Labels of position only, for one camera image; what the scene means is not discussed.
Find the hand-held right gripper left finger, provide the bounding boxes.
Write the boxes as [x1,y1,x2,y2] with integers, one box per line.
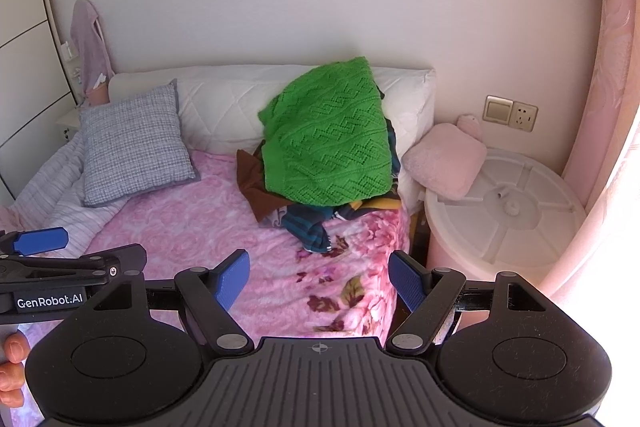
[92,249,256,356]

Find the pink storage tub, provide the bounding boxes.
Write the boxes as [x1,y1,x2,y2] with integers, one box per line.
[425,202,566,305]

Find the white quilted headboard cushion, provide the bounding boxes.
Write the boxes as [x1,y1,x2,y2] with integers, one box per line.
[108,64,437,158]

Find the beige wall socket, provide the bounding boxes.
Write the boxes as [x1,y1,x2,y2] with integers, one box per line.
[509,103,539,132]

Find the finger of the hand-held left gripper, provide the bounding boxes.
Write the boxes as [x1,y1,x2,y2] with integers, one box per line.
[0,227,71,257]
[81,243,149,279]

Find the lilac hanging garment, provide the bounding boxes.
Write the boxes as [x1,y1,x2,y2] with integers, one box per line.
[70,0,114,90]

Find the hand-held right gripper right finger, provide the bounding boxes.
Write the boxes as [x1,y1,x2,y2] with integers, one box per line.
[387,250,549,355]

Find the green knitted sweater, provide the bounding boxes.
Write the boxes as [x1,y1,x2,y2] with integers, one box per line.
[257,56,393,208]

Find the teal striped garment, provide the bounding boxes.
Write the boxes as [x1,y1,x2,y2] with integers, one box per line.
[279,117,402,254]

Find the brown garment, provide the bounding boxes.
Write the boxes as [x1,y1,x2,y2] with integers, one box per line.
[236,149,297,224]

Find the pink curtain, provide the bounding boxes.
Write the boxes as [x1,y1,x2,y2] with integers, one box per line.
[542,0,640,308]

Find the grey checked pillow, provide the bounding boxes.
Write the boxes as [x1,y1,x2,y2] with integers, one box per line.
[78,79,202,208]

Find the white nightstand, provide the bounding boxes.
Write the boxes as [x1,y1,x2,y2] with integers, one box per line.
[54,106,85,144]

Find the pink plush pillow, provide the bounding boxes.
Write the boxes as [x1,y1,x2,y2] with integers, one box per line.
[402,114,489,202]

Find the pink floral blanket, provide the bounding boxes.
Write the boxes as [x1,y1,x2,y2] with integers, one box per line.
[20,149,412,423]

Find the yellow garment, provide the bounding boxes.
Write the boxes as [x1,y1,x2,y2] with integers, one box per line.
[347,194,402,214]

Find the pink box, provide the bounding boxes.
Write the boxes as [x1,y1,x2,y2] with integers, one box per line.
[86,74,110,106]

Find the person's left hand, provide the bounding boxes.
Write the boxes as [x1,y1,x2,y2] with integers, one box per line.
[0,331,32,409]

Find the beige wall switch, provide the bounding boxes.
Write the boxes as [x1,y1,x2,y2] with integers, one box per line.
[483,95,514,124]

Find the grey striped quilt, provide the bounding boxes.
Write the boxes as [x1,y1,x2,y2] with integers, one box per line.
[0,129,128,260]

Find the white round tub lid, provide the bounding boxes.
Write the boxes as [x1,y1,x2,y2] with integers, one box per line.
[423,149,587,274]

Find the white wardrobe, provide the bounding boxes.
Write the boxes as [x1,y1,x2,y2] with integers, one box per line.
[0,0,85,204]

